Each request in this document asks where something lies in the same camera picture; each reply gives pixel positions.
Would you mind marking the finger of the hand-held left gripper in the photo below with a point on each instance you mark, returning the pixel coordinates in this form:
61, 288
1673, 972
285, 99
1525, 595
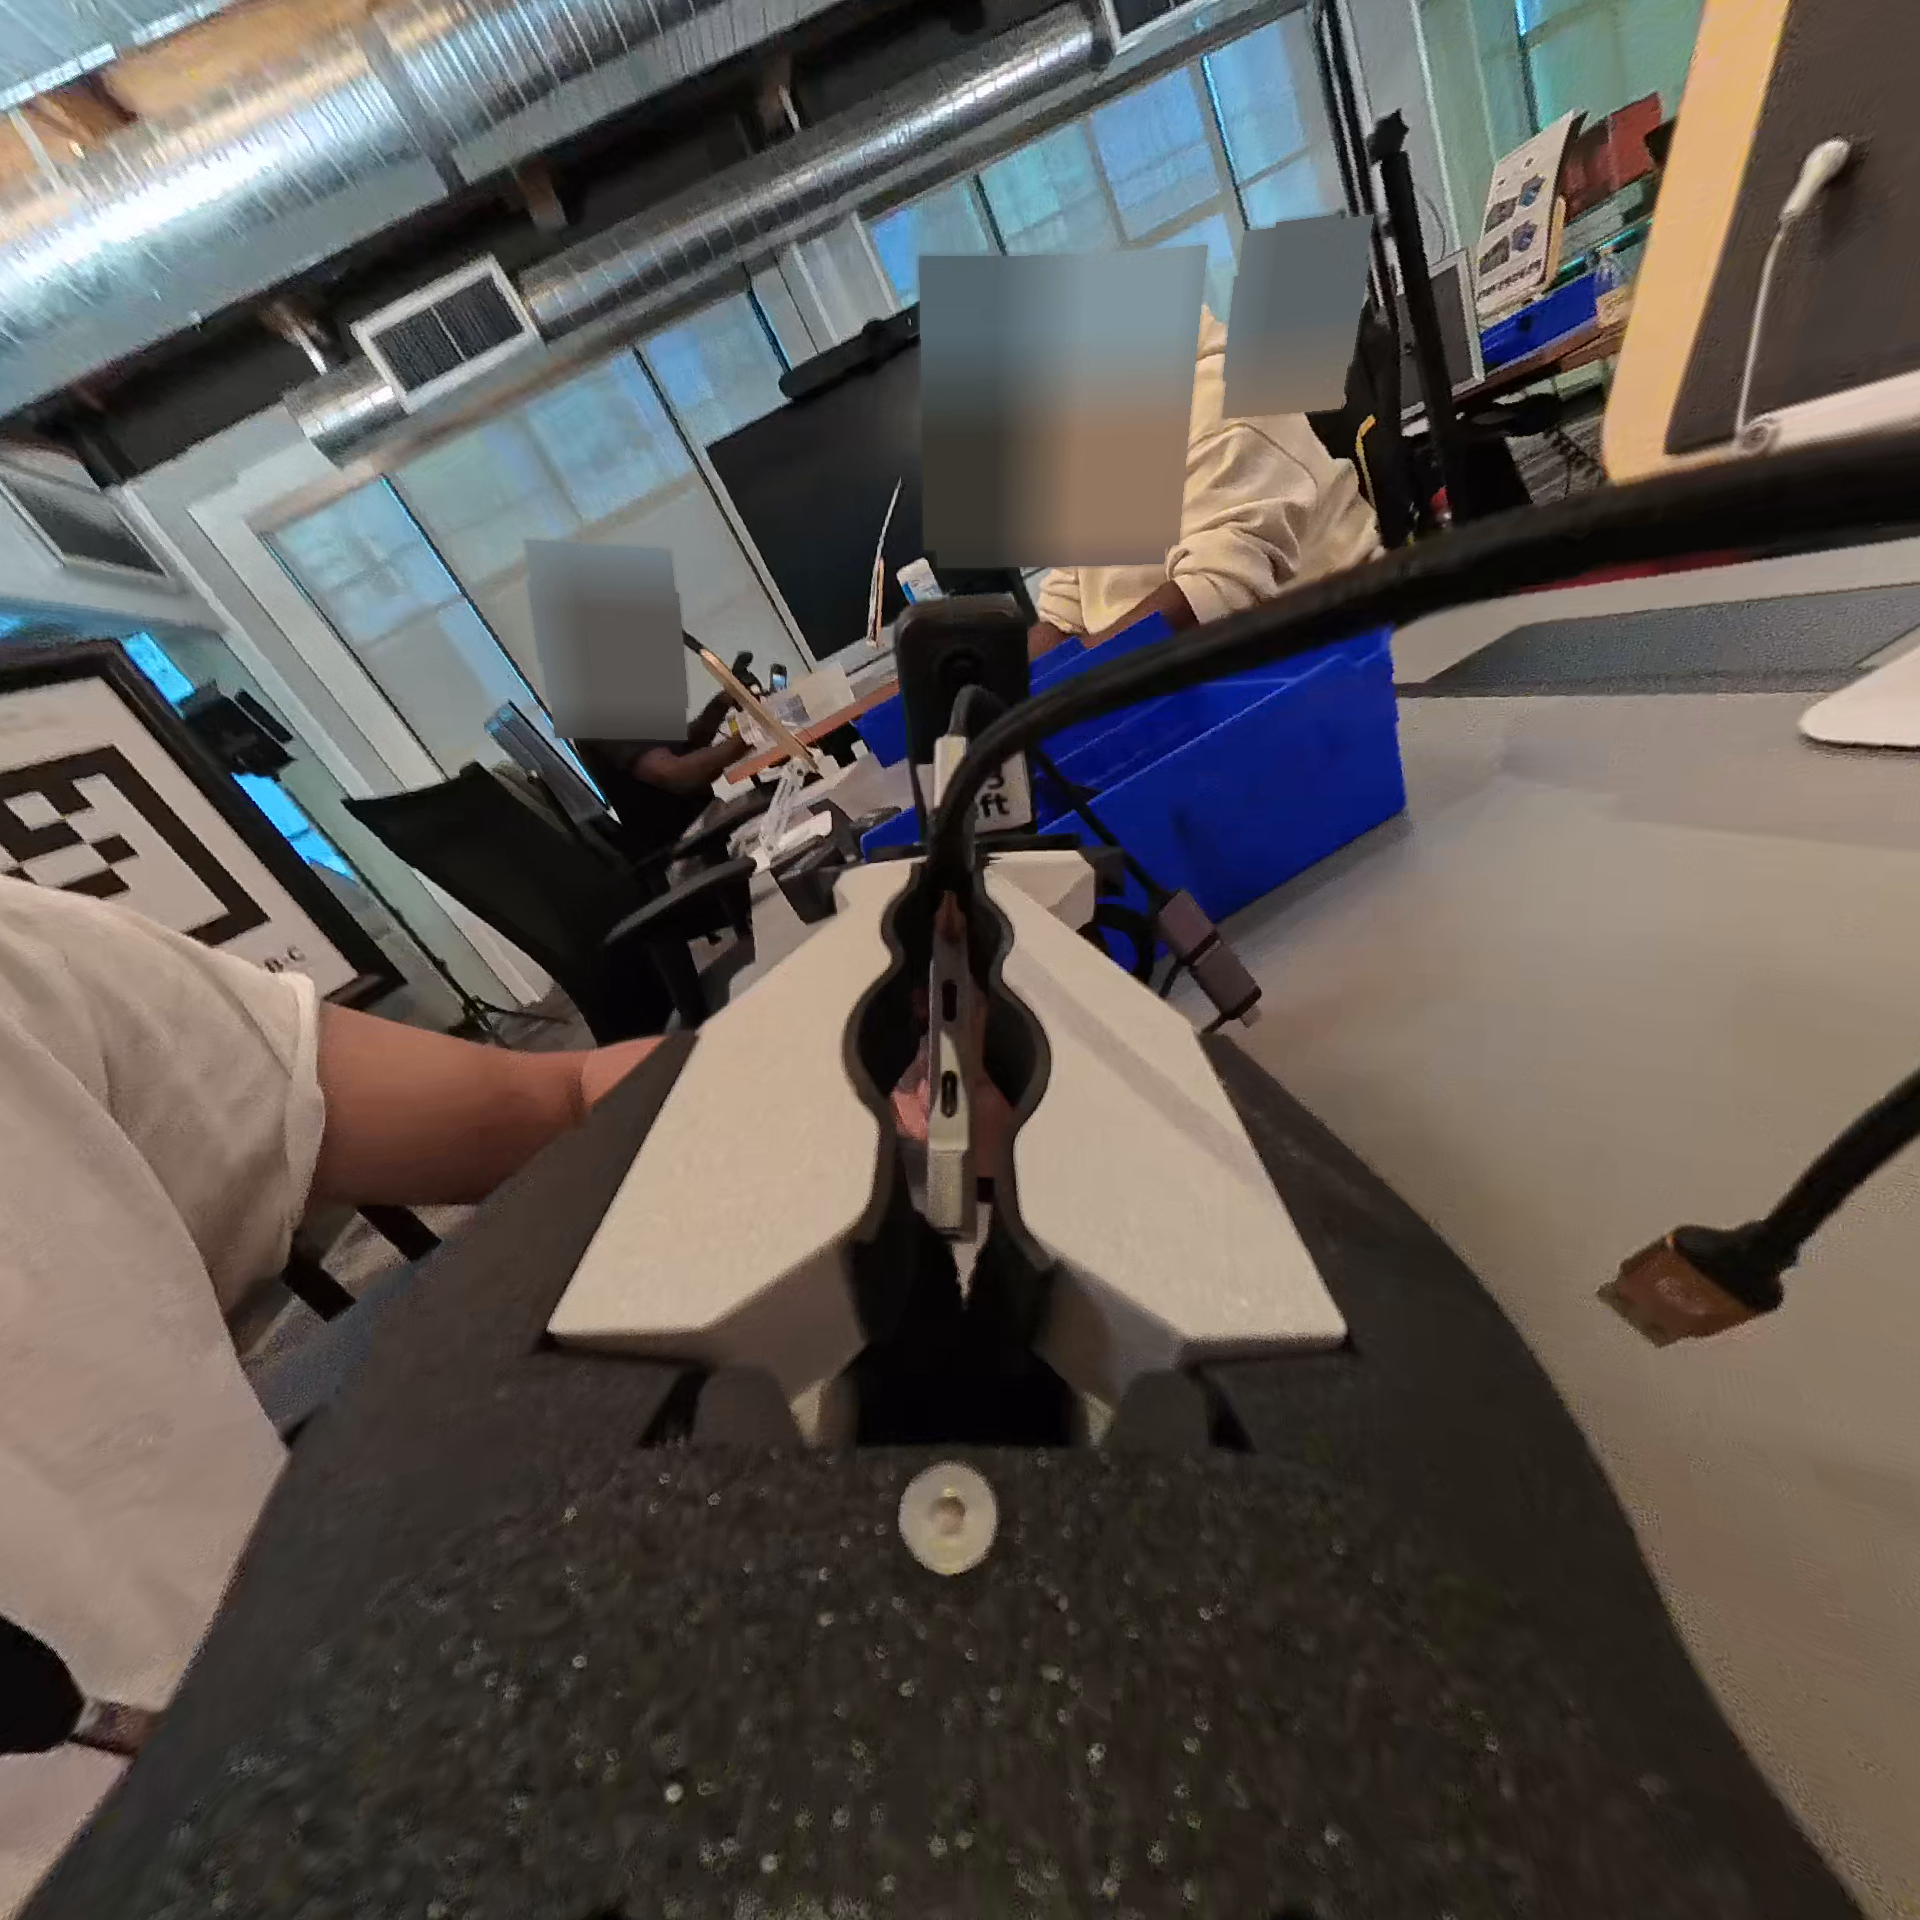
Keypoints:
1058, 884
862, 882

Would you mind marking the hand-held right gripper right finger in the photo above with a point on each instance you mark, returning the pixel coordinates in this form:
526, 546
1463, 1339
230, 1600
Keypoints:
1171, 1200

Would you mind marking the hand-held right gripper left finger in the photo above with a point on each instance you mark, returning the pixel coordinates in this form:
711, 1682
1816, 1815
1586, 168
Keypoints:
734, 1200

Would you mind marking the blue plastic bin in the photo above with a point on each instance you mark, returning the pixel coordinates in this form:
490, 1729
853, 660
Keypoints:
1275, 780
1546, 322

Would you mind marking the person's left forearm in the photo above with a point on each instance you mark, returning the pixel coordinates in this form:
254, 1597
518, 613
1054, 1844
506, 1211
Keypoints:
451, 1103

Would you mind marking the black monitor screen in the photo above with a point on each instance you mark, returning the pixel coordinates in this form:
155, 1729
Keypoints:
809, 495

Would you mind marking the black office chair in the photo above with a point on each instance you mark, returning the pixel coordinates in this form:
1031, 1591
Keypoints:
494, 869

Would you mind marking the black stand pole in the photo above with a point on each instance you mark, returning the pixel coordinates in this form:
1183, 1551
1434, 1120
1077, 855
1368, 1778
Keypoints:
1402, 300

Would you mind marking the white air vent grille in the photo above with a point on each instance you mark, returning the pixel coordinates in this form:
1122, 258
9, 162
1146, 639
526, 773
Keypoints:
451, 332

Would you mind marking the printed paper sign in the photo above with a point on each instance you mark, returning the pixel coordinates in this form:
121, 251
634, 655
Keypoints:
1522, 211

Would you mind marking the framed black white marker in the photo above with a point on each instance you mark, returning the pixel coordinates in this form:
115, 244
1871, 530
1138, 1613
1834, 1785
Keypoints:
90, 855

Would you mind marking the silver air duct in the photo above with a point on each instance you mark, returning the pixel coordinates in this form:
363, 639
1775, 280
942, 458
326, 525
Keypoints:
181, 224
674, 269

